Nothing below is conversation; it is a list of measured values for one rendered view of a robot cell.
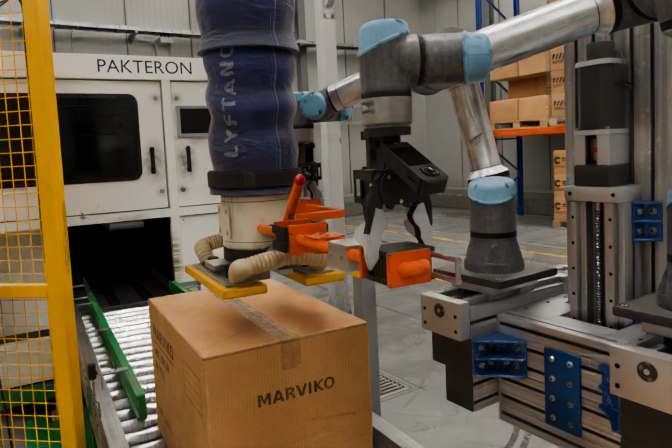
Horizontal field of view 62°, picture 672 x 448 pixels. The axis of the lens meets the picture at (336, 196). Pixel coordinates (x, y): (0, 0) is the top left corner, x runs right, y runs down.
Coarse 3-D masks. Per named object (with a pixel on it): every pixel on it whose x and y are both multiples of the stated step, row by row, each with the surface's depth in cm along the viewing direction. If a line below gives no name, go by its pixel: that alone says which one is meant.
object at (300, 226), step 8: (272, 224) 115; (280, 224) 117; (288, 224) 117; (296, 224) 118; (304, 224) 111; (312, 224) 112; (320, 224) 112; (272, 232) 115; (280, 232) 111; (288, 232) 110; (296, 232) 110; (304, 232) 111; (312, 232) 112; (280, 240) 114; (288, 240) 110; (280, 248) 112; (288, 248) 110; (296, 248) 110; (304, 248) 111
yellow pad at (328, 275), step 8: (296, 264) 139; (296, 272) 132; (304, 272) 129; (312, 272) 129; (320, 272) 130; (328, 272) 130; (336, 272) 130; (296, 280) 130; (304, 280) 126; (312, 280) 126; (320, 280) 127; (328, 280) 128; (336, 280) 129
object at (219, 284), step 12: (192, 264) 144; (204, 264) 143; (192, 276) 139; (204, 276) 131; (216, 276) 129; (216, 288) 121; (228, 288) 119; (240, 288) 118; (252, 288) 119; (264, 288) 121
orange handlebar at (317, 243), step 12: (312, 204) 170; (300, 216) 146; (312, 216) 148; (324, 216) 149; (336, 216) 151; (264, 228) 125; (300, 240) 108; (312, 240) 104; (324, 240) 108; (312, 252) 103; (324, 252) 100; (348, 252) 92; (408, 264) 79; (420, 264) 79; (408, 276) 79
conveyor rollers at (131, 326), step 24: (120, 312) 308; (144, 312) 305; (96, 336) 269; (120, 336) 266; (144, 336) 262; (144, 360) 229; (120, 384) 207; (144, 384) 204; (120, 408) 189; (144, 432) 168
